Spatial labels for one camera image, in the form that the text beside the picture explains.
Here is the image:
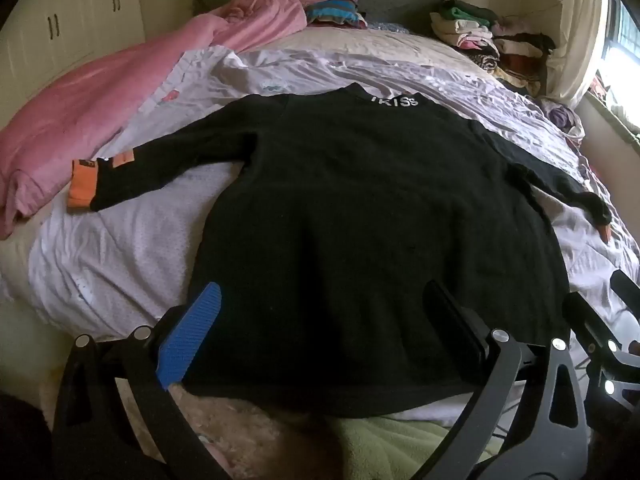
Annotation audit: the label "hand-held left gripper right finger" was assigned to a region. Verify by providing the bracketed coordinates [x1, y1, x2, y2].
[415, 280, 590, 480]

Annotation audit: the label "barred window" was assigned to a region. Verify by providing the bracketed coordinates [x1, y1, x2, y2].
[600, 0, 640, 91]

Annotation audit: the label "purple cloth bundle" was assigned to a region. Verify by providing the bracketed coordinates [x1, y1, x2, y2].
[542, 100, 586, 139]

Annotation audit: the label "pile of folded clothes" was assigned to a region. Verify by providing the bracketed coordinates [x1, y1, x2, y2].
[430, 0, 558, 97]

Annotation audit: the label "black sweater with orange cuffs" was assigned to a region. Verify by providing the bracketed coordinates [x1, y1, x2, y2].
[67, 82, 613, 418]

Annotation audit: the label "beige bed sheet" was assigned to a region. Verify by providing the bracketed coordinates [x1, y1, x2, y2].
[240, 24, 473, 63]

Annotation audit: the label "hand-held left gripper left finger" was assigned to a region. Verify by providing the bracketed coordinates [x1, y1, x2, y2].
[52, 282, 231, 480]

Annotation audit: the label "light green cloth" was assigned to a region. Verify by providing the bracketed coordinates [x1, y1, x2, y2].
[335, 412, 481, 480]

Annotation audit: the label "pink blanket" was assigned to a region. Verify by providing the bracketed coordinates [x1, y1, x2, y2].
[0, 0, 356, 241]

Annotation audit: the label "cream curtain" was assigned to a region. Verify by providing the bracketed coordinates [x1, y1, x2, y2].
[547, 0, 622, 111]

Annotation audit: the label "clothes on windowsill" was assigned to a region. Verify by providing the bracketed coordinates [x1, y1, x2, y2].
[589, 77, 640, 136]

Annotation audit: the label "cream wardrobe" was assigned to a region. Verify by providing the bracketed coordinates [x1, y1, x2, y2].
[0, 0, 147, 123]

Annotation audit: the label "stack of striped folded clothes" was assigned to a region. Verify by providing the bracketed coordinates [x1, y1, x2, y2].
[305, 0, 369, 28]

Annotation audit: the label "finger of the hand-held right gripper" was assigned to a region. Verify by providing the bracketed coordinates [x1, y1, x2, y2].
[612, 270, 640, 311]
[562, 292, 640, 411]

